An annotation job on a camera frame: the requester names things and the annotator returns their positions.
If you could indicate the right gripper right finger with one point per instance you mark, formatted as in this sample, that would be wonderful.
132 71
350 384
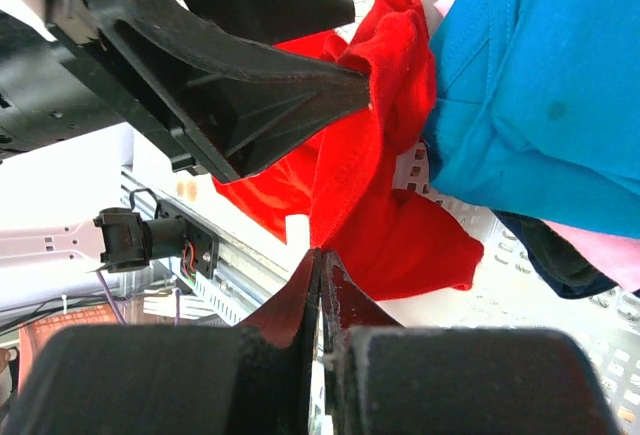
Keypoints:
384 378

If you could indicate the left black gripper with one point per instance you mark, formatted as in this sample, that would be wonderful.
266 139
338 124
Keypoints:
63 77

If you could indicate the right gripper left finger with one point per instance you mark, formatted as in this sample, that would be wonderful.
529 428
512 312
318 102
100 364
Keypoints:
251 378

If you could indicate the red t shirt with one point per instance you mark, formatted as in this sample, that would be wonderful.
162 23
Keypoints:
394 243

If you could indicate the blue shirt in basket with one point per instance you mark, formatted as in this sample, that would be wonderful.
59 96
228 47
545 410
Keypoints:
537 110

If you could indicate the white laundry basket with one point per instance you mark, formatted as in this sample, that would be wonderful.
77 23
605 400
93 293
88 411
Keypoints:
509 292

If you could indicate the orange plastic crate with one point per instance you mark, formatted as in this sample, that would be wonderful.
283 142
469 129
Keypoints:
35 335

